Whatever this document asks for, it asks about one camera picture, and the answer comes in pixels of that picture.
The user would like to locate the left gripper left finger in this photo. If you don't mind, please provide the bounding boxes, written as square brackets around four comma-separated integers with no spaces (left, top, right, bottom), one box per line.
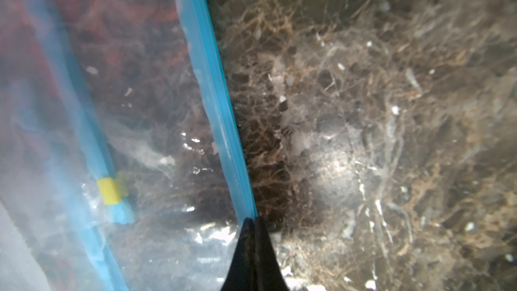
[221,218,255,291]

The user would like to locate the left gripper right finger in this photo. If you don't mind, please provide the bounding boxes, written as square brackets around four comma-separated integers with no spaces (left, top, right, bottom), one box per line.
[253,217,289,291]

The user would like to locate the clear zip bag blue zipper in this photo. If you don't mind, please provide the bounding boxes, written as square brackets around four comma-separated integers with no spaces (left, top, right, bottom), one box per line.
[80,0,259,291]

